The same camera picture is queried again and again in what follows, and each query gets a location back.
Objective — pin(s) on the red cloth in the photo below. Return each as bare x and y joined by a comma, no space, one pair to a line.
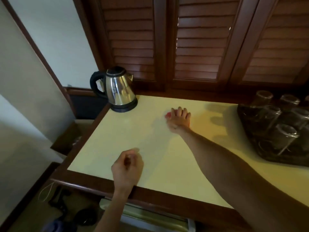
167,115

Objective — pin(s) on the steel electric kettle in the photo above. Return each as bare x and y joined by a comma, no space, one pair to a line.
118,89
125,107

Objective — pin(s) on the brown louvered wooden shutter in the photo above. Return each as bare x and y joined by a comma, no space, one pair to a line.
202,41
280,45
132,41

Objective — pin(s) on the person's right hand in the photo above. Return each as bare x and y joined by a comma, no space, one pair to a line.
178,121

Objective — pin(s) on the dark brown textured tray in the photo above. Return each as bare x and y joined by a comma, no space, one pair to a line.
248,132

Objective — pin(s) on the person's left hand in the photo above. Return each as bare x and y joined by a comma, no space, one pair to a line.
128,173

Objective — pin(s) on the person's left forearm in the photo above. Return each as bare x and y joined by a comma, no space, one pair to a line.
113,212

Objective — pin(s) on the silver metal appliance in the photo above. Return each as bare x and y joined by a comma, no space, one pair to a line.
149,215

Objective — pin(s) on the person's right forearm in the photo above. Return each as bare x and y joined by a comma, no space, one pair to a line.
241,181

